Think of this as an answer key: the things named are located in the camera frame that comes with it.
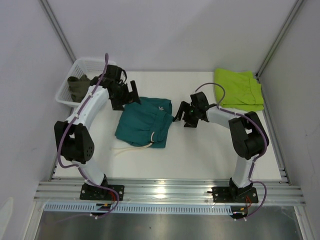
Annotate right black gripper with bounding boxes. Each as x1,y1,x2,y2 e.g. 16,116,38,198
172,101,199,129

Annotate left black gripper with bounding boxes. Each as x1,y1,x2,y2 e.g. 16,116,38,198
110,80,141,111

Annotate teal green shorts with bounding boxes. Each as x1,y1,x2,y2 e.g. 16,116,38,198
115,97,174,149

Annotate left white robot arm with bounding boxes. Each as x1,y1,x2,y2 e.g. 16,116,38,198
54,77,140,200

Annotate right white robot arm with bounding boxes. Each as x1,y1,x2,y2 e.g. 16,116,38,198
173,101,269,202

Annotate olive green shorts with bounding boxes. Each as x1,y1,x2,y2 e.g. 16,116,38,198
67,74,91,103

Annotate lime green folded shorts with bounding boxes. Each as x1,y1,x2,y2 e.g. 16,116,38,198
213,68,264,112

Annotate white plastic basket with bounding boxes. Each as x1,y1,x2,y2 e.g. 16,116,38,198
55,57,105,108

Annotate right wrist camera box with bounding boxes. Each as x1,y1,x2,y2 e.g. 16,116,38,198
190,91,209,111

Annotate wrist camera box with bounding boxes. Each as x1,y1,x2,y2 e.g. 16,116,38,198
104,64,123,81
190,91,209,111

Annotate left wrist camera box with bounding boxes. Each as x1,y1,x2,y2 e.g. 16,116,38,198
104,64,123,81

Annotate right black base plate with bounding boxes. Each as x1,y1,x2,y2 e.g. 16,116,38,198
207,185,259,204

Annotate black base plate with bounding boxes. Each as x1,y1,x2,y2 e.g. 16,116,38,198
79,183,125,201
207,185,259,204

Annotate aluminium mounting rail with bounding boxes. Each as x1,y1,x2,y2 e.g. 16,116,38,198
33,177,306,206

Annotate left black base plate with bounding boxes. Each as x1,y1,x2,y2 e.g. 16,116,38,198
79,183,125,201

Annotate left aluminium corner post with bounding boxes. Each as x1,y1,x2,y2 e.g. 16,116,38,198
38,0,77,63

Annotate aluminium corner post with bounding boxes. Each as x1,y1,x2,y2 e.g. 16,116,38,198
255,0,307,80
38,0,77,63

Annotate white slotted cable duct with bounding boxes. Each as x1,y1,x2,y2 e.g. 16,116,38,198
44,202,233,216

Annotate right aluminium corner post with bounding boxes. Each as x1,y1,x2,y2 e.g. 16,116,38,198
255,0,307,80

